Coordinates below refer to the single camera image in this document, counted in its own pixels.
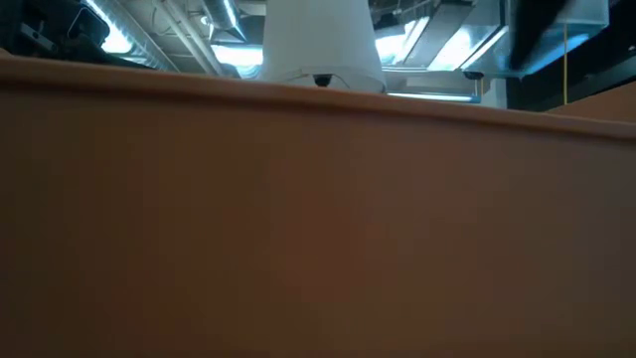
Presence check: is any white shade table lamp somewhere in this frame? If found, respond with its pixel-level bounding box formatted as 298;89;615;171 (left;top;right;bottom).
257;0;388;94

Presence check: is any wide silver spiral duct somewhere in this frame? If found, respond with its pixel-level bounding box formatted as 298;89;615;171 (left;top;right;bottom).
81;0;180;72

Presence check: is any narrow silver spiral duct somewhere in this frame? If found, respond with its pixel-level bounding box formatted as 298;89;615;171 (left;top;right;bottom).
201;0;248;44

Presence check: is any slanted rectangular metal duct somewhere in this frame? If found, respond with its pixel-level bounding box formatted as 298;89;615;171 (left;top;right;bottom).
401;0;478;69

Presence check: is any yellow hanging cord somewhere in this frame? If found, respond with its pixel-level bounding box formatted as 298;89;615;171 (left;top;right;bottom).
562;22;568;105

